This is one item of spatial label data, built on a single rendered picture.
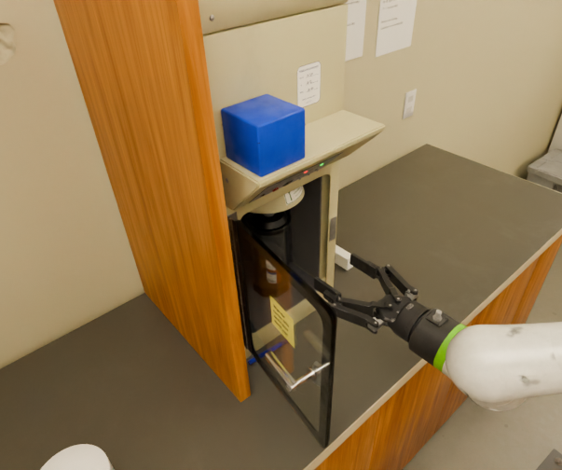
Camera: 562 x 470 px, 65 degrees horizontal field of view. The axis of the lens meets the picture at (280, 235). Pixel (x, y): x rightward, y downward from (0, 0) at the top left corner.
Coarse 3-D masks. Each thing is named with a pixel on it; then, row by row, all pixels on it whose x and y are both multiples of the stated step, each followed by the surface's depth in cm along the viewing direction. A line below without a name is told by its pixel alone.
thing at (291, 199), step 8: (288, 192) 98; (296, 192) 100; (304, 192) 103; (272, 200) 96; (280, 200) 97; (288, 200) 98; (296, 200) 99; (256, 208) 97; (264, 208) 97; (272, 208) 97; (280, 208) 97; (288, 208) 98
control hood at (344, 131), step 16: (336, 112) 92; (320, 128) 86; (336, 128) 86; (352, 128) 85; (368, 128) 85; (384, 128) 86; (320, 144) 80; (336, 144) 80; (352, 144) 82; (224, 160) 76; (304, 160) 75; (320, 160) 79; (336, 160) 95; (224, 176) 78; (240, 176) 74; (256, 176) 72; (272, 176) 72; (288, 176) 77; (224, 192) 81; (240, 192) 76; (256, 192) 74
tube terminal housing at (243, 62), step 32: (224, 32) 67; (256, 32) 71; (288, 32) 75; (320, 32) 80; (224, 64) 70; (256, 64) 74; (288, 64) 78; (224, 96) 72; (256, 96) 77; (288, 96) 81; (320, 256) 118
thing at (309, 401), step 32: (256, 256) 80; (256, 288) 86; (288, 288) 73; (256, 320) 94; (320, 320) 67; (256, 352) 103; (288, 352) 84; (320, 352) 72; (320, 384) 76; (320, 416) 82
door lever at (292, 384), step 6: (270, 354) 80; (270, 360) 79; (276, 360) 79; (276, 366) 78; (282, 366) 78; (276, 372) 79; (282, 372) 77; (288, 372) 77; (312, 372) 77; (282, 378) 77; (288, 378) 76; (300, 378) 76; (306, 378) 76; (312, 378) 78; (288, 384) 75; (294, 384) 75; (300, 384) 76; (288, 390) 75; (294, 390) 75
